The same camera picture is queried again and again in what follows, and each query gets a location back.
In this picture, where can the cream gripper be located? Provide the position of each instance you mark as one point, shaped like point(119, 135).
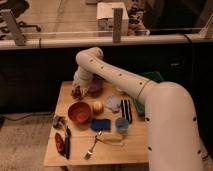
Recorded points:
point(84, 90)

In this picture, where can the dark red grape bunch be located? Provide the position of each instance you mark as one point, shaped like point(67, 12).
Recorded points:
point(76, 93)

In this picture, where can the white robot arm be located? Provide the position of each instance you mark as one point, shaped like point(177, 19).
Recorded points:
point(173, 138)

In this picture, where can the purple bowl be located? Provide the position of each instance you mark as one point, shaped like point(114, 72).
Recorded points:
point(96, 84)

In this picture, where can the red orange bowl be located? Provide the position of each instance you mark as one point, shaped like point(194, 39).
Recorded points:
point(79, 112)

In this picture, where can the light blue crumpled cloth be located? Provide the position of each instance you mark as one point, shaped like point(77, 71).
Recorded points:
point(113, 103)

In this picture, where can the blue sponge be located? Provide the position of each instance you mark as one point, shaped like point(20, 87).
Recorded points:
point(100, 125)

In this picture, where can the small grey toy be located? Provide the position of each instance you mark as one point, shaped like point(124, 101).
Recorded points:
point(58, 122)

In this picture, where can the black marker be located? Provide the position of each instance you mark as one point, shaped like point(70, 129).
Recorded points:
point(67, 143)

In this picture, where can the black striped item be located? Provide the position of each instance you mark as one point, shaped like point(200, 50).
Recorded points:
point(126, 110)

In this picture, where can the blue small cup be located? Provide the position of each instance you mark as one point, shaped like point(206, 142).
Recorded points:
point(121, 125)

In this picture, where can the red oblong object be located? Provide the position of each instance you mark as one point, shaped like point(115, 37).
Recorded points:
point(59, 143)

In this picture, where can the metal fork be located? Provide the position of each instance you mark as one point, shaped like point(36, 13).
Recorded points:
point(90, 150)

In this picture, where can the green plastic tray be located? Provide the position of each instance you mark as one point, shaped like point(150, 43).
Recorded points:
point(153, 75)

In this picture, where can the white cardboard box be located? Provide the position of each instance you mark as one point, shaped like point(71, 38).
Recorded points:
point(105, 12)

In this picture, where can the office chair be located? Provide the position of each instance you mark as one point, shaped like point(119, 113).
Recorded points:
point(18, 7)

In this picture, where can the cream handled tool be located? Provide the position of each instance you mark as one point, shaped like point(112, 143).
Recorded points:
point(111, 139)

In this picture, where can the grey metal post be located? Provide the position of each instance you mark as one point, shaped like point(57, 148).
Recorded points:
point(117, 24)
point(13, 27)

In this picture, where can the grey metal post left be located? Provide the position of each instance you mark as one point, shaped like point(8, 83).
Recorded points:
point(13, 27)

